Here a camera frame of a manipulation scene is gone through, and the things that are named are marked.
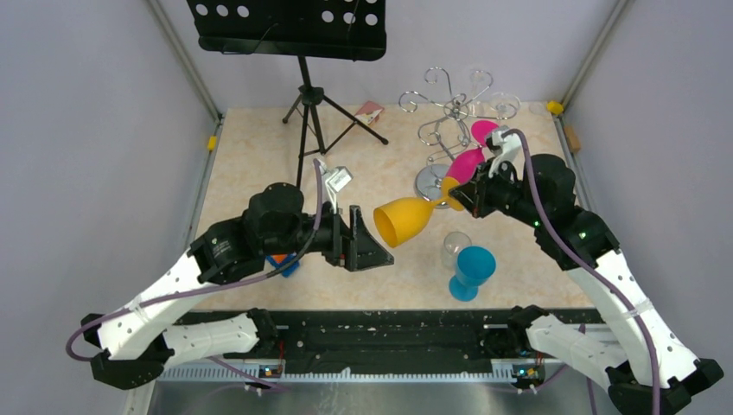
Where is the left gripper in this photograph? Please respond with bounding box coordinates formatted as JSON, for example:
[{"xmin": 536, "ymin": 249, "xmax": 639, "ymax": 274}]
[{"xmin": 264, "ymin": 200, "xmax": 394, "ymax": 270}]

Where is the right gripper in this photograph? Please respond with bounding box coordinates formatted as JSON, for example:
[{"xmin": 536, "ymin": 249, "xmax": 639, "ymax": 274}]
[{"xmin": 449, "ymin": 156, "xmax": 546, "ymax": 228}]

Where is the magenta plastic goblet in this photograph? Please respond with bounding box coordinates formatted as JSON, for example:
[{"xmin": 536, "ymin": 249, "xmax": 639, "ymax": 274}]
[{"xmin": 445, "ymin": 119, "xmax": 499, "ymax": 184}]

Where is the orange plastic goblet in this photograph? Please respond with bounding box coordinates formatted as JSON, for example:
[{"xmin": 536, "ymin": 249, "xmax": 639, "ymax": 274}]
[{"xmin": 373, "ymin": 176, "xmax": 465, "ymax": 248}]

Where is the clear wine glass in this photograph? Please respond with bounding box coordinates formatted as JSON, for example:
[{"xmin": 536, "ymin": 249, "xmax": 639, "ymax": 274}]
[{"xmin": 488, "ymin": 92, "xmax": 521, "ymax": 121}]

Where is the tall clear flute glass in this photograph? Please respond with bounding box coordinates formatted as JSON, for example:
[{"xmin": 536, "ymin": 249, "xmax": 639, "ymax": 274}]
[{"xmin": 467, "ymin": 69, "xmax": 494, "ymax": 117}]

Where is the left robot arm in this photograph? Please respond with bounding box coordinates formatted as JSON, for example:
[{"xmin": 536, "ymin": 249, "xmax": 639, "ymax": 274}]
[{"xmin": 81, "ymin": 182, "xmax": 394, "ymax": 390}]

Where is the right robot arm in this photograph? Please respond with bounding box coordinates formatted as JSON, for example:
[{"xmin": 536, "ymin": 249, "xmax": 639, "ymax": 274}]
[{"xmin": 443, "ymin": 154, "xmax": 723, "ymax": 414}]

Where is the small clear tumbler glass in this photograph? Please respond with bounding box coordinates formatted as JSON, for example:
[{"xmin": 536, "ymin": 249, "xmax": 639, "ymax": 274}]
[{"xmin": 440, "ymin": 232, "xmax": 472, "ymax": 269}]

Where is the chrome wine glass rack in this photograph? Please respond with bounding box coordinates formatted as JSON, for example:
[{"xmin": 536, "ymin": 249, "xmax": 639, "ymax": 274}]
[{"xmin": 398, "ymin": 67, "xmax": 496, "ymax": 201}]

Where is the blue plastic goblet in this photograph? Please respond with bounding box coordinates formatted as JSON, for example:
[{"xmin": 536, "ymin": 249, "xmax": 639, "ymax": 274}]
[{"xmin": 449, "ymin": 246, "xmax": 497, "ymax": 302}]

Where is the blue orange toy car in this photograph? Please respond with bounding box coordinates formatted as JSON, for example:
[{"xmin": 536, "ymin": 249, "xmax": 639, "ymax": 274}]
[{"xmin": 265, "ymin": 253, "xmax": 300, "ymax": 278}]

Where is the wooden block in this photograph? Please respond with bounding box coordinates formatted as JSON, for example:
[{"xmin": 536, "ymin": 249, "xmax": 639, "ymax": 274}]
[{"xmin": 564, "ymin": 125, "xmax": 582, "ymax": 154}]

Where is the yellow corner clamp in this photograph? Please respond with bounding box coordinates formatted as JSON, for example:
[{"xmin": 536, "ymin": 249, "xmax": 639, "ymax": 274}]
[{"xmin": 545, "ymin": 100, "xmax": 564, "ymax": 116}]

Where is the small pink card box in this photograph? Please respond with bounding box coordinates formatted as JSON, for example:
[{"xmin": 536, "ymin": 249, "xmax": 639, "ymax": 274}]
[{"xmin": 354, "ymin": 101, "xmax": 385, "ymax": 125}]

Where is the black music stand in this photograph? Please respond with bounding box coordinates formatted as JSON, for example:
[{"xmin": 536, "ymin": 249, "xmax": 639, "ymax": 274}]
[{"xmin": 187, "ymin": 0, "xmax": 389, "ymax": 165}]

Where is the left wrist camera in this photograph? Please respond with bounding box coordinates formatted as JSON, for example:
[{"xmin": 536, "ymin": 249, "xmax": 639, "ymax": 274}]
[{"xmin": 316, "ymin": 159, "xmax": 354, "ymax": 214}]

